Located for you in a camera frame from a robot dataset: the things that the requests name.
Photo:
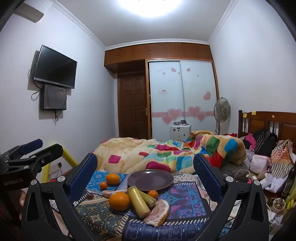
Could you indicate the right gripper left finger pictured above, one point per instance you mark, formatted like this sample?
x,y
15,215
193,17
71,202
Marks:
x,y
38,220

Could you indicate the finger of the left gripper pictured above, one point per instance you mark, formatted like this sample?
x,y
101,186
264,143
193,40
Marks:
x,y
18,151
44,154

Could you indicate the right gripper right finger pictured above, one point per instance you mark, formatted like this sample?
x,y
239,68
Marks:
x,y
251,221

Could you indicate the small mandarin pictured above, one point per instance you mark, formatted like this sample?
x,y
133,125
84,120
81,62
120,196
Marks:
x,y
103,186
154,194

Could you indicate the large back orange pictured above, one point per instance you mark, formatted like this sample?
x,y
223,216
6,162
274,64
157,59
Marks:
x,y
112,179

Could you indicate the large orange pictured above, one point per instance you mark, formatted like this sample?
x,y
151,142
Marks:
x,y
119,201
112,179

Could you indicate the large front orange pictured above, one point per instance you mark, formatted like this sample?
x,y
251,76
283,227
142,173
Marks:
x,y
119,201

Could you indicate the green sugarcane piece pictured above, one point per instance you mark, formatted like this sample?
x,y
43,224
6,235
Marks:
x,y
150,201

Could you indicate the yellow sugarcane piece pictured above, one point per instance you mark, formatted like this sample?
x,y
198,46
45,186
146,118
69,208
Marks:
x,y
138,203

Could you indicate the dark red jujube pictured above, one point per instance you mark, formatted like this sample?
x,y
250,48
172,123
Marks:
x,y
90,196

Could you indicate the yellow foam tube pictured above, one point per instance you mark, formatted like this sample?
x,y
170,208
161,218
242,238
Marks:
x,y
52,173

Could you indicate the dark glass bottle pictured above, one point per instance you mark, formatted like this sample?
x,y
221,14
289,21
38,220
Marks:
x,y
288,183

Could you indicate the pink quilted pouch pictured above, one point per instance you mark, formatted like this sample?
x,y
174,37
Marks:
x,y
259,164

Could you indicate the blue patterned patchwork cloth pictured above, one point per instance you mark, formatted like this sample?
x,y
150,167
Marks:
x,y
190,209

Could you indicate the striped orange bag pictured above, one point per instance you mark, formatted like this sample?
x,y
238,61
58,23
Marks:
x,y
282,158

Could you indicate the black backpack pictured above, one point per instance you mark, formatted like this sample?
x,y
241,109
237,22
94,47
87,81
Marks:
x,y
265,144

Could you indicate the colourful patchwork blanket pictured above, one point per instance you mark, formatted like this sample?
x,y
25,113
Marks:
x,y
129,155

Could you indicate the wooden bed headboard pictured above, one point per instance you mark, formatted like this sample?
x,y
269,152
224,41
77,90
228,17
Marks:
x,y
280,123

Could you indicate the purple ceramic plate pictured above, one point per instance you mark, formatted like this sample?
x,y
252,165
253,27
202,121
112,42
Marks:
x,y
150,179

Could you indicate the white bedside cabinet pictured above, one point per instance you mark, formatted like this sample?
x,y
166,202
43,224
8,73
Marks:
x,y
179,131

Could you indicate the standing electric fan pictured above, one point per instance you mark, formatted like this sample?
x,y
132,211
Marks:
x,y
221,112

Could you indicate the brown wooden door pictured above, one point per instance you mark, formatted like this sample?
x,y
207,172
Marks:
x,y
132,105

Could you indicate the white air conditioner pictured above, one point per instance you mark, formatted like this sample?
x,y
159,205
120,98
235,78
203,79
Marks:
x,y
28,12

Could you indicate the glass sliding wardrobe with hearts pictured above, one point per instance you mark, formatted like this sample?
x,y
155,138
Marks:
x,y
181,90

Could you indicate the small black wall monitor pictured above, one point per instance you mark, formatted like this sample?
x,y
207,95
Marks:
x,y
53,98

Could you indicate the wall mounted black television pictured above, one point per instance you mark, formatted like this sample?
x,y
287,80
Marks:
x,y
53,67

